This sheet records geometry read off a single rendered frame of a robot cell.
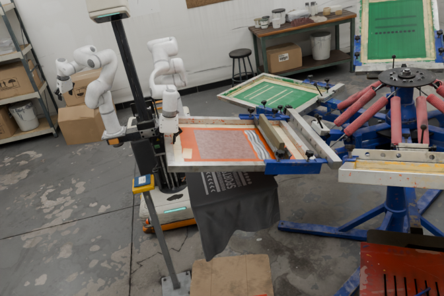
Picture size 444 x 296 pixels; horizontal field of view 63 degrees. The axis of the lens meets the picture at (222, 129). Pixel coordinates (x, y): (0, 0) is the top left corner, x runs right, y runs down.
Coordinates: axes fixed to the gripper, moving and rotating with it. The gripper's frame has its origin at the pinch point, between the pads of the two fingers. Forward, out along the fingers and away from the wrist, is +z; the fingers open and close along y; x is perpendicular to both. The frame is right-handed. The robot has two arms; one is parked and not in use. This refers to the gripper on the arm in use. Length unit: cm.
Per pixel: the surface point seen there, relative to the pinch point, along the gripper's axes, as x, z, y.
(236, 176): 4.5, 20.9, -39.7
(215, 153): 11.5, 1.9, -24.1
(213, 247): 20, 60, -27
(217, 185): 8.8, 24.1, -27.9
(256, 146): 3.8, 1.7, -49.4
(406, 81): 7, -41, -129
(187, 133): -12.6, 1.8, -11.8
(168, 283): -16, 128, -6
